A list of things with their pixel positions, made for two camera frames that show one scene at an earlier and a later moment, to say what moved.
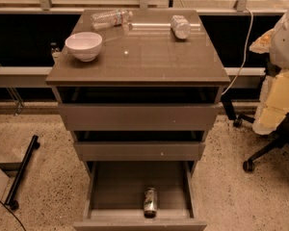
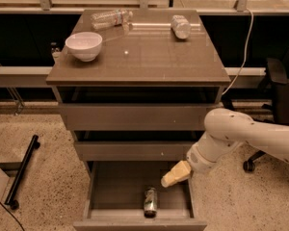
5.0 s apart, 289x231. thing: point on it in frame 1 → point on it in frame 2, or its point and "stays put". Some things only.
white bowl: x=84 y=45 stays put
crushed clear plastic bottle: x=180 y=27 stays put
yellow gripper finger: x=262 y=44 → x=200 y=157
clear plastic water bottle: x=118 y=18 stays put
